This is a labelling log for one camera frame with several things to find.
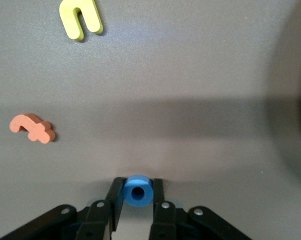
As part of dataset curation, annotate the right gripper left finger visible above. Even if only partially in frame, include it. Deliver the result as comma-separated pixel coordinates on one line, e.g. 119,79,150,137
0,177,126,240

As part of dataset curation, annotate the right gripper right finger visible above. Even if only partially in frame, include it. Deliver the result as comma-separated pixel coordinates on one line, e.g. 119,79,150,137
149,177,254,240

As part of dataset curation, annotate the blue foam letter o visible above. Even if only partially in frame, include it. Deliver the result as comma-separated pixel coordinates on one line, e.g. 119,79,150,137
122,174,155,208

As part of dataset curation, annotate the orange foam letter f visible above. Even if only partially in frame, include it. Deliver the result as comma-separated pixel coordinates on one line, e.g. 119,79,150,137
9,112,57,145

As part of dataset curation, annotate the brown table cover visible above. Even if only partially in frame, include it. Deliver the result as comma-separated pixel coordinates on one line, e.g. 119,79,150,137
0,0,301,240

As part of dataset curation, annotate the yellow foam letter n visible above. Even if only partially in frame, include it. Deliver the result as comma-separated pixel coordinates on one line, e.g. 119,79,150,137
58,0,104,41

